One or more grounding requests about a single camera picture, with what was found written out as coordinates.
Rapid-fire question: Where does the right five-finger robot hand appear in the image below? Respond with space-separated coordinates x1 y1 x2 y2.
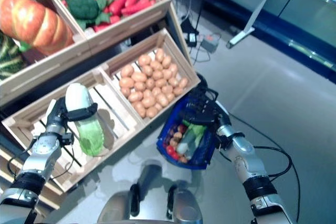
181 93 232 132

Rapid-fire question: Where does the left five-finger robot hand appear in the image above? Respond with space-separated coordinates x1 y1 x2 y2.
44 97 99 131

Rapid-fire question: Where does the green napa cabbage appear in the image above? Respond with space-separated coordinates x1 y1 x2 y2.
176 124 202 154
65 82 104 156
193 125 208 156

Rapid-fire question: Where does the blue plastic shopping basket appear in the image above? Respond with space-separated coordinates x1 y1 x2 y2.
156 87 219 170

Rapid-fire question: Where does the wooden slat crate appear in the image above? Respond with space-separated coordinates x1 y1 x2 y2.
1 68 145 193
98 28 202 126
39 0 174 50
0 0 91 106

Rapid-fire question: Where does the red chili pepper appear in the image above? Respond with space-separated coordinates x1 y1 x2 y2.
165 145 181 161

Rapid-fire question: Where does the grey box red button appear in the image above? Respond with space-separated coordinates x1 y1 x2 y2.
201 34 220 52

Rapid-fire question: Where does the green striped pumpkin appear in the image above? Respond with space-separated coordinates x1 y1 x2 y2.
0 31 28 81

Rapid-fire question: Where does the wooden display rack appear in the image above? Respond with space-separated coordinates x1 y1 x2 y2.
0 0 202 211

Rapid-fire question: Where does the black power adapter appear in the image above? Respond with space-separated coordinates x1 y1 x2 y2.
181 18 200 48

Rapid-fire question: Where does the silver robot right leg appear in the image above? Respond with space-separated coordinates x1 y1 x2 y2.
167 184 204 224

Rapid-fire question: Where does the orange ribbed pumpkin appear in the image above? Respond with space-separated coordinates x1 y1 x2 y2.
0 0 75 57

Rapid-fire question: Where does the dark green broccoli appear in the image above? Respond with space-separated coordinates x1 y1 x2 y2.
62 0 119 31

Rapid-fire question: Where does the white desk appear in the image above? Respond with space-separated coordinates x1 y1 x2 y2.
227 0 283 49

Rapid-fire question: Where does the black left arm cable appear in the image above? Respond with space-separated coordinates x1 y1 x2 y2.
6 137 36 180

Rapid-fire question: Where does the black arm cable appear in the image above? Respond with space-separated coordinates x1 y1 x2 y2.
253 146 292 179
6 137 36 180

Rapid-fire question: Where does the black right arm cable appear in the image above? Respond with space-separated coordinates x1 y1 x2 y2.
253 146 292 179

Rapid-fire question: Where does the black floor cable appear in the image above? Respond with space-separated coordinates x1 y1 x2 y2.
230 115 301 222

